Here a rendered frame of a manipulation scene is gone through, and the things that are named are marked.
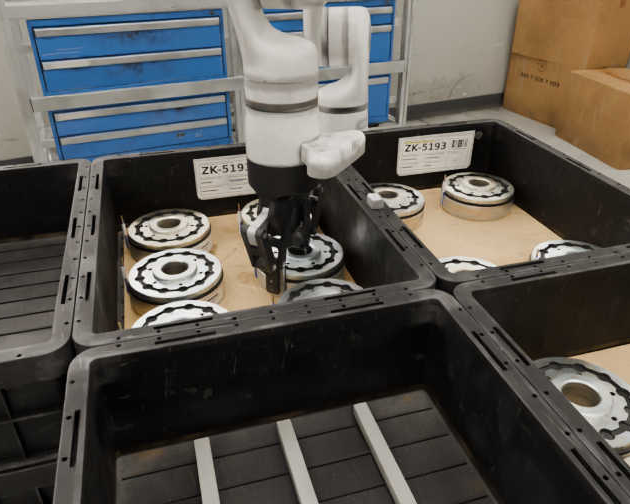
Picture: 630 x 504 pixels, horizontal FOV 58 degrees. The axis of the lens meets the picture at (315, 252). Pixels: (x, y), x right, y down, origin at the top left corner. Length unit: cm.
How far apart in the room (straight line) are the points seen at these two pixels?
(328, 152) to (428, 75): 354
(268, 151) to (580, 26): 352
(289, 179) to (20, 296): 35
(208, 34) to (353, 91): 158
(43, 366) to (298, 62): 32
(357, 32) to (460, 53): 323
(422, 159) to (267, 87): 41
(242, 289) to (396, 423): 25
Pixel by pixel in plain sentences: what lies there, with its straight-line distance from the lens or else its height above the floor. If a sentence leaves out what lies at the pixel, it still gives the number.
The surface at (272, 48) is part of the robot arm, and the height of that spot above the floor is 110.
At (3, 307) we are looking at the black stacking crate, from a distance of 72.
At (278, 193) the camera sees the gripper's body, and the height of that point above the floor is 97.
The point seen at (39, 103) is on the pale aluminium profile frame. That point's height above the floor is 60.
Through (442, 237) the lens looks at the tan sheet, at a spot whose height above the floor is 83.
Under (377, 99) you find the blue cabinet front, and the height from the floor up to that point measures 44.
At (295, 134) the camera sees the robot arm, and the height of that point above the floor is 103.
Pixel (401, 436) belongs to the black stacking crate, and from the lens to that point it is 50.
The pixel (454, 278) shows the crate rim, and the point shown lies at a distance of 51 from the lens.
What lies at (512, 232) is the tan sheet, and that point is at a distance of 82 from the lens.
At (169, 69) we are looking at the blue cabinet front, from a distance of 249.
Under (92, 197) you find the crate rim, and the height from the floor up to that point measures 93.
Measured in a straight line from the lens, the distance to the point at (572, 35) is 402.
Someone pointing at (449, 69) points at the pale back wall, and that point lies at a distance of 414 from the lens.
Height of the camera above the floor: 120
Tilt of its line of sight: 31 degrees down
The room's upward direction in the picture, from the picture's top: straight up
